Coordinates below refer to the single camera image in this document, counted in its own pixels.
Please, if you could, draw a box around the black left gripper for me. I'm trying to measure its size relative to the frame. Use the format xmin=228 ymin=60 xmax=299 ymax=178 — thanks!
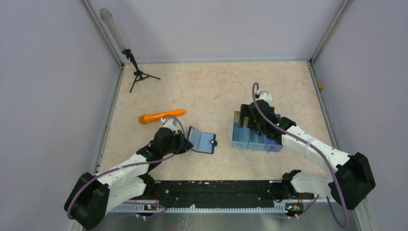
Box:
xmin=161 ymin=129 xmax=193 ymax=156

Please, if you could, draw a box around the dark blue leather card holder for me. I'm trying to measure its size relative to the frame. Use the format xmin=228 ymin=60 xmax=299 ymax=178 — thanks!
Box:
xmin=187 ymin=126 xmax=217 ymax=154

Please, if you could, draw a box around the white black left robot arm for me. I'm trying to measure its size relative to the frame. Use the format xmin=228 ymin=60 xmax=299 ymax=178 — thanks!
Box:
xmin=64 ymin=128 xmax=194 ymax=230

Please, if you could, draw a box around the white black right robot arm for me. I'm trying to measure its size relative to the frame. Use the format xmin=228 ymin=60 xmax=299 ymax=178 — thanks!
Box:
xmin=238 ymin=100 xmax=376 ymax=210

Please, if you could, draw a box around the light blue drawer organizer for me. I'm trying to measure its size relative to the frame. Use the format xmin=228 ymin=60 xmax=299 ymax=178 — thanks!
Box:
xmin=231 ymin=122 xmax=283 ymax=153

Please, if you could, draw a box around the orange flashlight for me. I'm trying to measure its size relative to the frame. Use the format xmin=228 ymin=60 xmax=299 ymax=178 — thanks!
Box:
xmin=139 ymin=109 xmax=186 ymax=124

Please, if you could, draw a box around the small tan block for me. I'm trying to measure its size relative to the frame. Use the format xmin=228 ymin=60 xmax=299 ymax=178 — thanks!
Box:
xmin=317 ymin=80 xmax=324 ymax=90

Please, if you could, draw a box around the black mini tripod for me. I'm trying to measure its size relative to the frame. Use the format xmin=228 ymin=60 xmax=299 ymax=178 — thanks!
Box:
xmin=121 ymin=49 xmax=161 ymax=93

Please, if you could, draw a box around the grey tube on tripod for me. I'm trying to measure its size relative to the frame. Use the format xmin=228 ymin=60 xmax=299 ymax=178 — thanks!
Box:
xmin=99 ymin=8 xmax=127 ymax=52

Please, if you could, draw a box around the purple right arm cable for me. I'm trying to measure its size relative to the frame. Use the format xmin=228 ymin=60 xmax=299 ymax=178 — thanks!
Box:
xmin=252 ymin=82 xmax=350 ymax=229

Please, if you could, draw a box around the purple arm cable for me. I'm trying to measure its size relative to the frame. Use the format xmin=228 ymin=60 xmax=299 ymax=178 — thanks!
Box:
xmin=66 ymin=115 xmax=186 ymax=220
xmin=252 ymin=82 xmax=350 ymax=229

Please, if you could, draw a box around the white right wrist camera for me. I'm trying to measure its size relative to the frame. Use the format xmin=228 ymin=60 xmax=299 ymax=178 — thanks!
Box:
xmin=255 ymin=90 xmax=272 ymax=103

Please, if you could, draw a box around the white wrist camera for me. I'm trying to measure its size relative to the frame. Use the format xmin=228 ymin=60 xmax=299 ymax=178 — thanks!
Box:
xmin=161 ymin=117 xmax=177 ymax=132
xmin=255 ymin=90 xmax=272 ymax=103

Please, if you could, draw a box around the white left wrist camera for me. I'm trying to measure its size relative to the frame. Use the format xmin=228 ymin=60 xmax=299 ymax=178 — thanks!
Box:
xmin=161 ymin=117 xmax=177 ymax=132

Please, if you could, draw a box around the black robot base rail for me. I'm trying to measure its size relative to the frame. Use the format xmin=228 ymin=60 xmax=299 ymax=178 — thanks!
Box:
xmin=134 ymin=180 xmax=315 ymax=209

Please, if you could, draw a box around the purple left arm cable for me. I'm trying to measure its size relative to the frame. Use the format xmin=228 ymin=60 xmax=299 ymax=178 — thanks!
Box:
xmin=66 ymin=115 xmax=186 ymax=220

